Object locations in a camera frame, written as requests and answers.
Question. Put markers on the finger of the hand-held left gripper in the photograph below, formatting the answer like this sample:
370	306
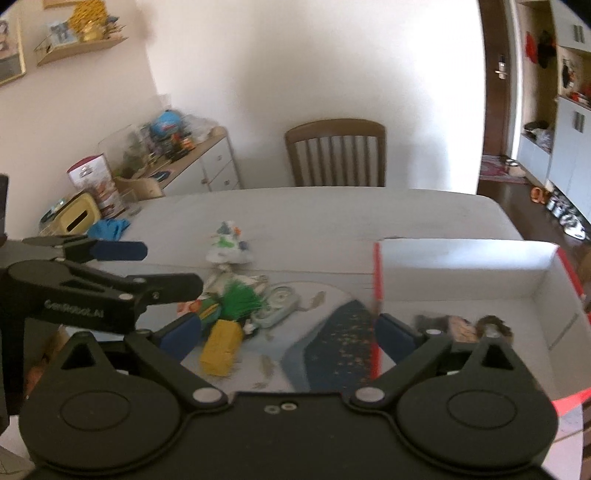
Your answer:
117	250
175	286

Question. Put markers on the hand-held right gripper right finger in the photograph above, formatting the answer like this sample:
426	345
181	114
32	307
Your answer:
397	338

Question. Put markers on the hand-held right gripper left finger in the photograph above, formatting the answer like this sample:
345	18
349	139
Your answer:
184	334

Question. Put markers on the brown toys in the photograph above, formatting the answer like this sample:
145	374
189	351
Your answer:
455	325

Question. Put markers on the white printed plastic bag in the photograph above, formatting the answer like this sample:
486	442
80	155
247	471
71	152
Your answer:
226	251

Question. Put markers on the green tassel ornament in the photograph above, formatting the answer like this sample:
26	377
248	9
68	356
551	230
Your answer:
240	300

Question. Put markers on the red cardboard box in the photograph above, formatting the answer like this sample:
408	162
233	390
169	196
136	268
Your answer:
461	277

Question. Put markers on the light green tape measure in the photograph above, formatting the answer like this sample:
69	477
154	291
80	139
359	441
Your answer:
277	301

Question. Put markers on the blue gloves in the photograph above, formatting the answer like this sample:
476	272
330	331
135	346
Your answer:
108	227

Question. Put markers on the yellow tissue box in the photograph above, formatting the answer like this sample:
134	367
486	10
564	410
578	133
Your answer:
76	214

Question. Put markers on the light wooden stand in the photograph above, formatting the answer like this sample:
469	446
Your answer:
138	187

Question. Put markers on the red and white carton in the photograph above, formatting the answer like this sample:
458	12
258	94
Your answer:
99	184

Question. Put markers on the clear plastic container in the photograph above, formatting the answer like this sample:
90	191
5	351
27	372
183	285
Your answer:
120	147

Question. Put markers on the cluster of small jars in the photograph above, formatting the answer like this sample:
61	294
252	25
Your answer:
171	146

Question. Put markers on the white sideboard with wooden top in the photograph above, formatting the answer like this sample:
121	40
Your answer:
217	166

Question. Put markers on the blue globe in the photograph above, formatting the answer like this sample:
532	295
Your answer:
166	123

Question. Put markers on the clear plastic bag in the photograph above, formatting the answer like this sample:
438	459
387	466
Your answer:
201	128

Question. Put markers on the patterned pink rug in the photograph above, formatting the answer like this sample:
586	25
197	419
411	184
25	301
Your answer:
494	171

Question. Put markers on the orange slippers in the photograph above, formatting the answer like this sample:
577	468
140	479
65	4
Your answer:
538	194

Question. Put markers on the row of shoes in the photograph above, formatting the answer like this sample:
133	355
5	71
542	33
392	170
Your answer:
568	217

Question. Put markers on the slatted wooden chair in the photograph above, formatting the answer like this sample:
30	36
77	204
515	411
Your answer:
332	129

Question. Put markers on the golden ornament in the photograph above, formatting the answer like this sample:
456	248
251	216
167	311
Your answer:
90	23

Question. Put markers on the dark brown door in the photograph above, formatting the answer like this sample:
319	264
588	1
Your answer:
498	115

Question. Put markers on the grey plastic bag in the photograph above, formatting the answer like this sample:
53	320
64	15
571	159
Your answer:
542	137

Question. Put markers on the red hat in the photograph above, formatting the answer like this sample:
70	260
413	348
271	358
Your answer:
532	46

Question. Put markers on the black hanging bag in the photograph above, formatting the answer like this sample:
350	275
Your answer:
547	48

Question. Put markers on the wooden wall shelf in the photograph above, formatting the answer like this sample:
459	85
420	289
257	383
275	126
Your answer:
83	48

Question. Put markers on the framed wall picture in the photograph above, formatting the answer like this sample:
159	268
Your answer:
11	55

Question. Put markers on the small photo frame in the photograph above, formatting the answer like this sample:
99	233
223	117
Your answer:
60	32

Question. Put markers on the white wall cabinet unit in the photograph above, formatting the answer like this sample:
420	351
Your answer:
572	152

